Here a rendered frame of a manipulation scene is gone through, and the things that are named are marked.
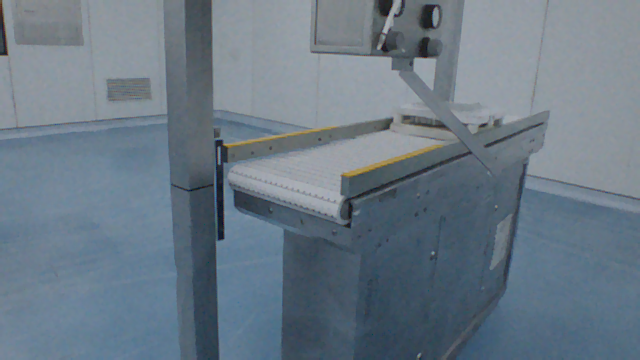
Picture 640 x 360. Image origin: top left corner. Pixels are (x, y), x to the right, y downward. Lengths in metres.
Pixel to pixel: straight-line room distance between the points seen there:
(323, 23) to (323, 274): 0.50
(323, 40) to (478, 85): 3.55
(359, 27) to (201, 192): 0.42
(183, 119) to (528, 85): 3.45
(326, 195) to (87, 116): 5.30
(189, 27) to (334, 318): 0.61
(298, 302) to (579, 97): 3.21
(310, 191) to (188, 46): 0.31
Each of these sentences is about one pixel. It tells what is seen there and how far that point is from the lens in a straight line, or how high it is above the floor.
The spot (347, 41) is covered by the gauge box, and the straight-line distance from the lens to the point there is 0.64.
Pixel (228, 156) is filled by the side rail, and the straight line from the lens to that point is 0.85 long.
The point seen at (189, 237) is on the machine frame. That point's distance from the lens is 0.87.
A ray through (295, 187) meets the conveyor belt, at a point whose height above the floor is 0.79.
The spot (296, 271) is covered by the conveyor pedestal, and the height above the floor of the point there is 0.56.
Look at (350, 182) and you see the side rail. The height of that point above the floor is 0.82.
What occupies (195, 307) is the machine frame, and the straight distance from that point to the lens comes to 0.94.
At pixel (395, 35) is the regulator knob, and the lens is 0.63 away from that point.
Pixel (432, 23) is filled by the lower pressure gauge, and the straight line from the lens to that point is 0.75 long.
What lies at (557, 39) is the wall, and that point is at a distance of 3.96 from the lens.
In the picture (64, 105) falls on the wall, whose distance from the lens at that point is 5.82.
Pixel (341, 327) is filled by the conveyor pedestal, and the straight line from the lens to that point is 0.96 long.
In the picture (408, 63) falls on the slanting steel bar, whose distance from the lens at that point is 0.79.
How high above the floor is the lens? 1.02
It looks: 16 degrees down
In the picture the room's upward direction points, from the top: 2 degrees clockwise
